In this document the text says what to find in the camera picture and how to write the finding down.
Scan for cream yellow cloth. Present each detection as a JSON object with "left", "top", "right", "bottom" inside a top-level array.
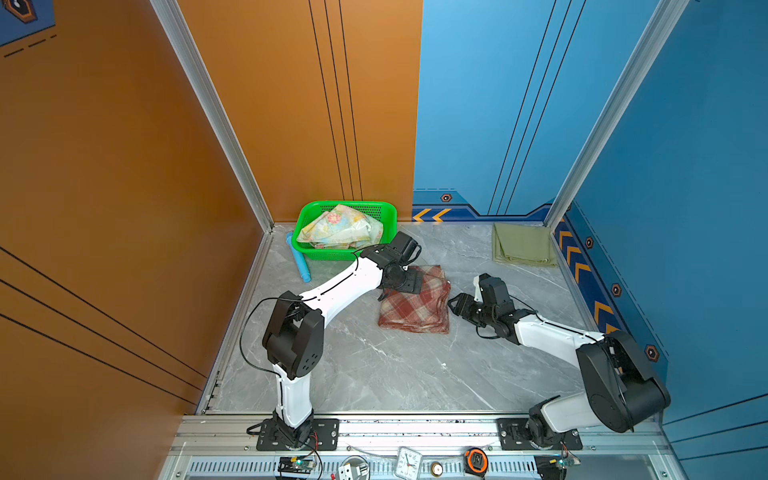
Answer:
[{"left": 297, "top": 205, "right": 384, "bottom": 250}]

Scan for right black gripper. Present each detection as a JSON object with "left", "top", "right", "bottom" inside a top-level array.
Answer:
[{"left": 445, "top": 292, "right": 496, "bottom": 327}]

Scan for olive green skirt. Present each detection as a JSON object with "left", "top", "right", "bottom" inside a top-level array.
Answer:
[{"left": 492, "top": 223, "right": 557, "bottom": 267}]

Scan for white square clock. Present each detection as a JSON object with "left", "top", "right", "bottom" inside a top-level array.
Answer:
[{"left": 394, "top": 447, "right": 423, "bottom": 480}]

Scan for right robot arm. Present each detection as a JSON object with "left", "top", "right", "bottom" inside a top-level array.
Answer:
[{"left": 448, "top": 273, "right": 671, "bottom": 449}]

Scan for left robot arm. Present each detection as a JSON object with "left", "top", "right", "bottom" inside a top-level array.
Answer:
[{"left": 262, "top": 232, "right": 423, "bottom": 448}]

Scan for red plaid skirt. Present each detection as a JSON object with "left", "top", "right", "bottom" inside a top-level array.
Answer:
[{"left": 377, "top": 265, "right": 451, "bottom": 335}]

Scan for light blue tube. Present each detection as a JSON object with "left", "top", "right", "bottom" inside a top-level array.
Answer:
[{"left": 285, "top": 231, "right": 312, "bottom": 283}]

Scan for orange black tape measure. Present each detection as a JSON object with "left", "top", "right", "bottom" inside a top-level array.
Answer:
[{"left": 463, "top": 447, "right": 489, "bottom": 479}]

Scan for green circuit board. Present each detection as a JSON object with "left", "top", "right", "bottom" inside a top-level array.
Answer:
[{"left": 276, "top": 456, "right": 320, "bottom": 479}]

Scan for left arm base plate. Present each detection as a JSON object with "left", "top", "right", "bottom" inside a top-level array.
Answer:
[{"left": 256, "top": 416, "right": 340, "bottom": 452}]

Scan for white power plug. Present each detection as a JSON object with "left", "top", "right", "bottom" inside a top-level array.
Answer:
[{"left": 336, "top": 455, "right": 371, "bottom": 480}]

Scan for green plastic basket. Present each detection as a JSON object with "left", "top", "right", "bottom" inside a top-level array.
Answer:
[{"left": 293, "top": 200, "right": 398, "bottom": 261}]

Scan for right small circuit board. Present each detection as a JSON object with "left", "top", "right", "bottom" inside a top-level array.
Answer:
[{"left": 550, "top": 456, "right": 581, "bottom": 471}]

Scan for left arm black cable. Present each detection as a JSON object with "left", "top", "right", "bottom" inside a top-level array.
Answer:
[{"left": 239, "top": 295, "right": 289, "bottom": 379}]

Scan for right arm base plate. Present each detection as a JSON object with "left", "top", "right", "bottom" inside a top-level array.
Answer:
[{"left": 496, "top": 417, "right": 583, "bottom": 451}]

